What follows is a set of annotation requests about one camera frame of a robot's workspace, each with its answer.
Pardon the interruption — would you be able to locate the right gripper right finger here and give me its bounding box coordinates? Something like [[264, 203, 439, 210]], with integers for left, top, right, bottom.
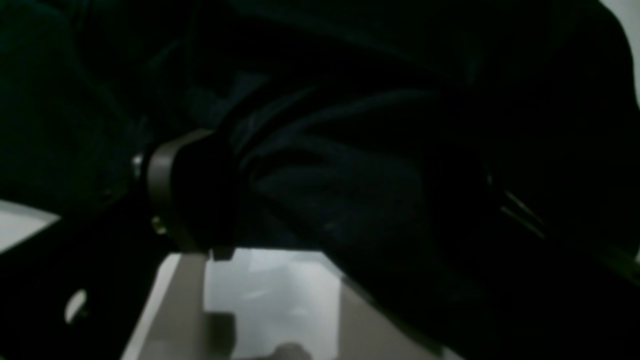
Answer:
[[480, 170, 639, 360]]

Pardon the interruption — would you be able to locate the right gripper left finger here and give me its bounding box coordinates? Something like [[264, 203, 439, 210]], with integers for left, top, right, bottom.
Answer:
[[1, 129, 235, 360]]

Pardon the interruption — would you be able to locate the black T-shirt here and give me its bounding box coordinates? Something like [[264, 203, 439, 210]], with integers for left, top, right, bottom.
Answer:
[[1, 0, 639, 360]]

